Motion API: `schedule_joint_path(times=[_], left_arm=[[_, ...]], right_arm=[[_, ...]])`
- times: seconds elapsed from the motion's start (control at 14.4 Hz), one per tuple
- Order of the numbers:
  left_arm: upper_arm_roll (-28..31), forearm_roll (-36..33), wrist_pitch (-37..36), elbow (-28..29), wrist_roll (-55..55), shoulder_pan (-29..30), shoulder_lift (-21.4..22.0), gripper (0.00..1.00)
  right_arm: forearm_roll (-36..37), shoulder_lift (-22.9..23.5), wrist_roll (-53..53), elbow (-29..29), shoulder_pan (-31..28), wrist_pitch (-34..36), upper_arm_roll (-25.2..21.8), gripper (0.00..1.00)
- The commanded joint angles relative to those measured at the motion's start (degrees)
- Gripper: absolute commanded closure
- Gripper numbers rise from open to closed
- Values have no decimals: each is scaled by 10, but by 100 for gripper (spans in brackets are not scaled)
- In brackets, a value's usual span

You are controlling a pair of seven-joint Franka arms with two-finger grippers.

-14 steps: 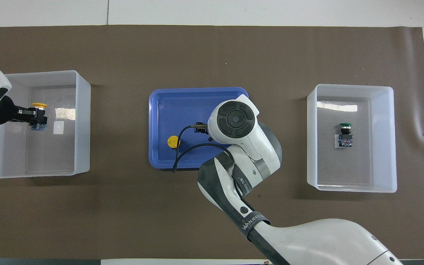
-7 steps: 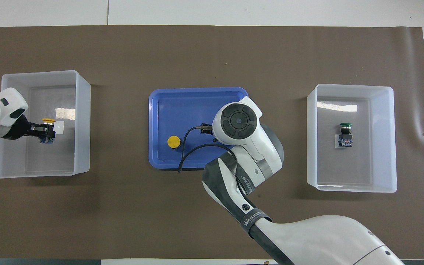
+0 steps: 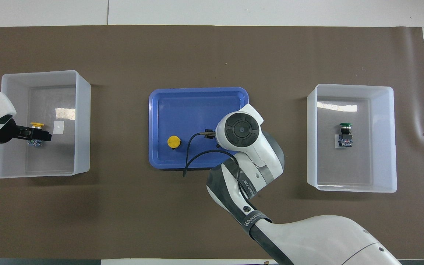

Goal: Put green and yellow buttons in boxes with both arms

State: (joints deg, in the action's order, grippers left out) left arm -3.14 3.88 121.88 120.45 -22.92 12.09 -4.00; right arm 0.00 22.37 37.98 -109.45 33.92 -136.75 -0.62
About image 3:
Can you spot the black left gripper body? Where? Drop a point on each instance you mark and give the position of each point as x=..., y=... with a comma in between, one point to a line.
x=7, y=133

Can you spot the yellow mushroom push button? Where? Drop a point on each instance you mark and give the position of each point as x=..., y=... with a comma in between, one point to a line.
x=36, y=124
x=174, y=142

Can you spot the green mushroom push button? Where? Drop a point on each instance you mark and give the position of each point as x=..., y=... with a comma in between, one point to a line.
x=345, y=138

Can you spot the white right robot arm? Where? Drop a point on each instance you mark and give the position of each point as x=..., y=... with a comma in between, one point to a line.
x=256, y=147

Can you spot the translucent white plastic box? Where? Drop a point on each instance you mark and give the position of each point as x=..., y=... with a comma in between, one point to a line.
x=83, y=129
x=381, y=147

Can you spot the brown paper table mat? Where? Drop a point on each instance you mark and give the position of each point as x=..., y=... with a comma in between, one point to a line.
x=123, y=213

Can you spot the blue plastic tray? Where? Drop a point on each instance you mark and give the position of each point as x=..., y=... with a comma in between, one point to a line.
x=190, y=110

